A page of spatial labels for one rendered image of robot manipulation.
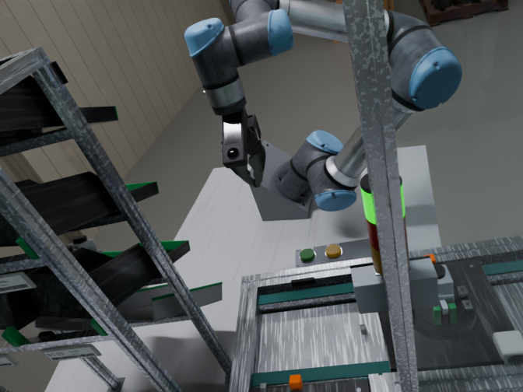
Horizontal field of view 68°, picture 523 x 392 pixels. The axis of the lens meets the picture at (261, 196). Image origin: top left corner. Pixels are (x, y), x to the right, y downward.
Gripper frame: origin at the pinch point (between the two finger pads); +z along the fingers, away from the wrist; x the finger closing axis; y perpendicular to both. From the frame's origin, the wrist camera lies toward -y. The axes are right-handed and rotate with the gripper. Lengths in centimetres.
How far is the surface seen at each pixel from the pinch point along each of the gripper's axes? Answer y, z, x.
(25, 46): 226, -18, 198
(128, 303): -21.6, 9.3, 29.7
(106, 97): 278, 51, 188
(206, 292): -14.9, 16.7, 15.7
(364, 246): 2.1, 27.3, -21.7
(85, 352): -42.0, -4.7, 22.0
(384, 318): -20.8, 26.3, -22.4
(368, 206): -33.3, -15.6, -22.0
